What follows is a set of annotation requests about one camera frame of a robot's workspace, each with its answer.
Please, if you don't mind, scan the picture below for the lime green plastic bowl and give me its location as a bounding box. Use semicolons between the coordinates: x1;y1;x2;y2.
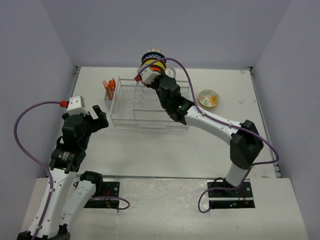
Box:
141;59;167;71

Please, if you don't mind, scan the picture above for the white floral bowl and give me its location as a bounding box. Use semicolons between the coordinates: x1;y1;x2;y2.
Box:
197;89;220;103

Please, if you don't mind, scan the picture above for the orange plastic bowl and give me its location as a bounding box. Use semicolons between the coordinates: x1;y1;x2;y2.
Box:
149;65;164;73

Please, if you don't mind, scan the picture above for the yellow blue patterned bowl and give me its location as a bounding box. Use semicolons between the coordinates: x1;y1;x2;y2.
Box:
198;99;220;110

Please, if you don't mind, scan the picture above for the dark blue patterned bowl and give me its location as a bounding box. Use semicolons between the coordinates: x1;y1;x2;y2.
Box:
141;48;165;62

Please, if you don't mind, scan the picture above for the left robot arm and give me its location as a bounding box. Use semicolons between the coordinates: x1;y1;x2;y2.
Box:
17;101;109;240

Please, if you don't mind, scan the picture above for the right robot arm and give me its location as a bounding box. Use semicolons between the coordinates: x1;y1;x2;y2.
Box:
143;73;264;197

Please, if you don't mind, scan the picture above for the orange plastic fork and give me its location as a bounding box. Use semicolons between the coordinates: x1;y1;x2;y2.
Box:
102;80;109;90

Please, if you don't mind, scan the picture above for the orange plastic spoon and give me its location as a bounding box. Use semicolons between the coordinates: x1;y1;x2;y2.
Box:
108;80;114;93

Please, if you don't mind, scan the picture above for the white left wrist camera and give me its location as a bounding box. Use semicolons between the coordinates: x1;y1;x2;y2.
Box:
66;95;88;116

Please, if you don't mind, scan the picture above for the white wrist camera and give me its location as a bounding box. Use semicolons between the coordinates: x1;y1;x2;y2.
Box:
134;67;161;86
66;95;88;116

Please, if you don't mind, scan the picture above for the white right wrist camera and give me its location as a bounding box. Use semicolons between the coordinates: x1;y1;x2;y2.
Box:
134;67;161;86

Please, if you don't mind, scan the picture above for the white wire dish rack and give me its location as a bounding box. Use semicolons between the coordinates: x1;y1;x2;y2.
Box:
104;76;189;132

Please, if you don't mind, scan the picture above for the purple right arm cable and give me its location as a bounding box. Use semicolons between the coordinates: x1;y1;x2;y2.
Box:
134;57;280;166

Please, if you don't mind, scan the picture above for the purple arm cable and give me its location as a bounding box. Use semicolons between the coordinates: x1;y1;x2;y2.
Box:
13;99;70;240
134;57;280;166

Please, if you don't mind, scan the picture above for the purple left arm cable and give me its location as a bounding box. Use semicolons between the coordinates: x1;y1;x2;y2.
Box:
13;99;70;240

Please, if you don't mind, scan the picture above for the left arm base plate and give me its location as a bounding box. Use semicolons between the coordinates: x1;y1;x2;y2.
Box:
84;181;120;209

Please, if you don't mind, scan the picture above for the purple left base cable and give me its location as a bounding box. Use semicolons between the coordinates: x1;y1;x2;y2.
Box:
89;195;131;210

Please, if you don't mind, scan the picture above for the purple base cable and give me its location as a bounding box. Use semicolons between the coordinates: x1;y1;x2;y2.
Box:
89;195;131;210
198;184;247;214

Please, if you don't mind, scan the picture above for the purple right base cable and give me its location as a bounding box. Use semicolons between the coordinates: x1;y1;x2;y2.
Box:
198;184;247;214

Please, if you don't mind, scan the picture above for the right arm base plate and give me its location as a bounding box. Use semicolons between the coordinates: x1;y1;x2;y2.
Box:
208;181;256;209

